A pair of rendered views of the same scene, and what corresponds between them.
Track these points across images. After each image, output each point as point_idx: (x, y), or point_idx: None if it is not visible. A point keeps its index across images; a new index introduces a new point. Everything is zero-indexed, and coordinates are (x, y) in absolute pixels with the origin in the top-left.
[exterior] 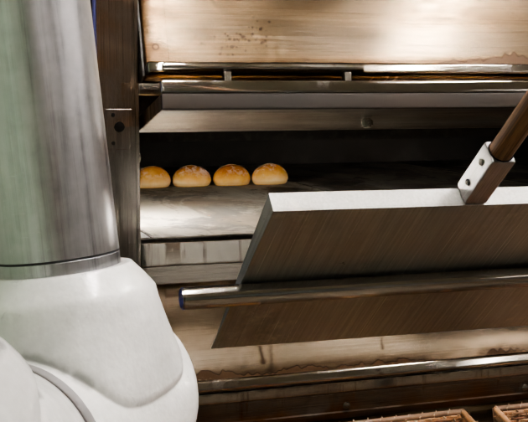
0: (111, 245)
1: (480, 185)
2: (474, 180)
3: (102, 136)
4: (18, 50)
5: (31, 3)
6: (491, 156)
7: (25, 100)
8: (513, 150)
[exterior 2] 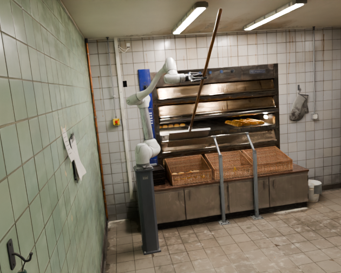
0: (152, 137)
1: (189, 129)
2: (189, 129)
3: (151, 130)
4: (145, 125)
5: (146, 122)
6: (189, 127)
7: (146, 128)
8: (191, 126)
